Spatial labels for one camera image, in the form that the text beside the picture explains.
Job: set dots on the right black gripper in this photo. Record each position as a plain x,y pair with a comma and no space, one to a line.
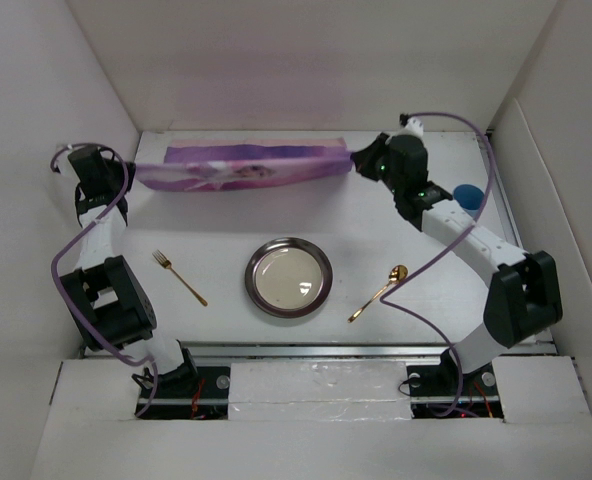
365,158

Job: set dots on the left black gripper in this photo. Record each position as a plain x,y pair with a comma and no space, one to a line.
118,165

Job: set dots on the purple printed cloth placemat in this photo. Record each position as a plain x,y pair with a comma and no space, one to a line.
201,165

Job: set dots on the metal rimmed cream plate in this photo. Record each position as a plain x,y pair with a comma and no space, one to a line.
288,278

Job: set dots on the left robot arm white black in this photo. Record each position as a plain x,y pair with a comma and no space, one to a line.
108,304

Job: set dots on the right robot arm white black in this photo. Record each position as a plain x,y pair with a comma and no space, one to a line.
523,289

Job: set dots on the blue plastic cup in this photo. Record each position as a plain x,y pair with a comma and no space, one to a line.
469,197

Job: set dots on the gold fork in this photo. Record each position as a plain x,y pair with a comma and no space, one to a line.
166,264

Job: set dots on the gold spoon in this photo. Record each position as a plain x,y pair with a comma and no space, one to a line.
395,277

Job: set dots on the white foam block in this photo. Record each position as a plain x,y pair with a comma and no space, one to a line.
318,391

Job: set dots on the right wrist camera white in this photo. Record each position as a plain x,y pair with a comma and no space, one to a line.
411,126

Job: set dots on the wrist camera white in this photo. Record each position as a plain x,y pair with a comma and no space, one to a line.
411,126
62,164

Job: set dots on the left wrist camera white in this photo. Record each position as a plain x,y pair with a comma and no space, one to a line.
62,164

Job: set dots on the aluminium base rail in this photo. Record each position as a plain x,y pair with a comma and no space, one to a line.
210,236

